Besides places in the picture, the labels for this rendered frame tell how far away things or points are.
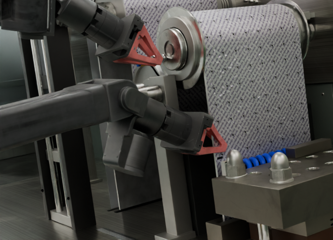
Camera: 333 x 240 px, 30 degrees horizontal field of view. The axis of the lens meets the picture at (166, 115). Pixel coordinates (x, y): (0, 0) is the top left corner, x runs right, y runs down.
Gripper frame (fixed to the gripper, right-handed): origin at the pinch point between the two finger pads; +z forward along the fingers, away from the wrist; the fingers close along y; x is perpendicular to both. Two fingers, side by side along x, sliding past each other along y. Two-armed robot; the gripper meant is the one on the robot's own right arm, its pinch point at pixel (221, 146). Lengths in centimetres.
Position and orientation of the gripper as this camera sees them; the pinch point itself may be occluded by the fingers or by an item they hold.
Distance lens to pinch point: 109.8
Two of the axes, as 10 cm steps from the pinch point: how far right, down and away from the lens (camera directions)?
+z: 7.8, 3.4, 5.2
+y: 5.5, 0.2, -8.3
